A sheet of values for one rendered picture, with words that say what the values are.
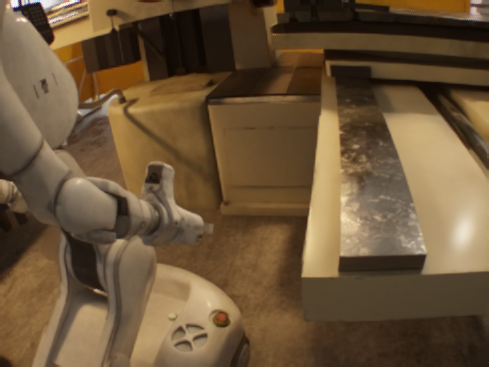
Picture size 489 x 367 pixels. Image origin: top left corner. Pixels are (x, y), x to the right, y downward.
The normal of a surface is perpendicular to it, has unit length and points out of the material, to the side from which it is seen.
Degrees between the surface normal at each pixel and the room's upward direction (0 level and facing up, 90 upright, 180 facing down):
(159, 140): 90
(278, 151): 90
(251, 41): 90
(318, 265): 0
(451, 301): 90
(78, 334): 23
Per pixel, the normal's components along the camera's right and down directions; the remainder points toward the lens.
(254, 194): -0.22, 0.50
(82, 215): 0.91, 0.14
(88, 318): -0.24, -0.60
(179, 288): -0.36, 0.15
